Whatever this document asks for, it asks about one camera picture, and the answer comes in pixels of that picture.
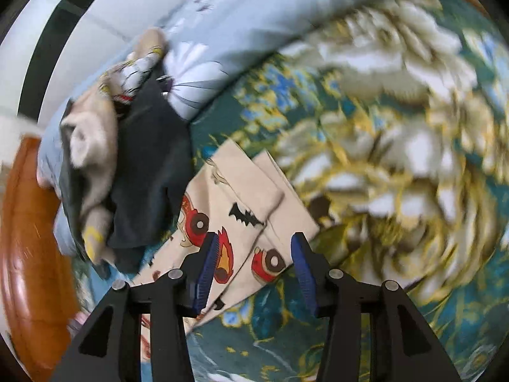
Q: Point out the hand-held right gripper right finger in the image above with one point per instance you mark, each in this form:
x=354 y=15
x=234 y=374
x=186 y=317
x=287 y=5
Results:
x=304 y=274

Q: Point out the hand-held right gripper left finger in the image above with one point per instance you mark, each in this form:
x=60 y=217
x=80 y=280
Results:
x=206 y=270

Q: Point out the cream car-print garment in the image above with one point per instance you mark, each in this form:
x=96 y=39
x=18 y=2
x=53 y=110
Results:
x=238 y=191

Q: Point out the dark grey garment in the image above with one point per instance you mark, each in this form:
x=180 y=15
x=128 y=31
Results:
x=151 y=159

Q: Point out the beige garment with yellow print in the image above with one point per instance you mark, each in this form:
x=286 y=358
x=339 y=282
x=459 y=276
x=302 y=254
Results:
x=95 y=143

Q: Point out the teal floral bedsheet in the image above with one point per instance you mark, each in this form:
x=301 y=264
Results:
x=397 y=127

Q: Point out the orange wooden headboard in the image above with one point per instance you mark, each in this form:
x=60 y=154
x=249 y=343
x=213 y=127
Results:
x=32 y=246

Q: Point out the white wardrobe with black stripe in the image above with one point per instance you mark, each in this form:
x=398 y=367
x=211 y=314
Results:
x=79 y=28

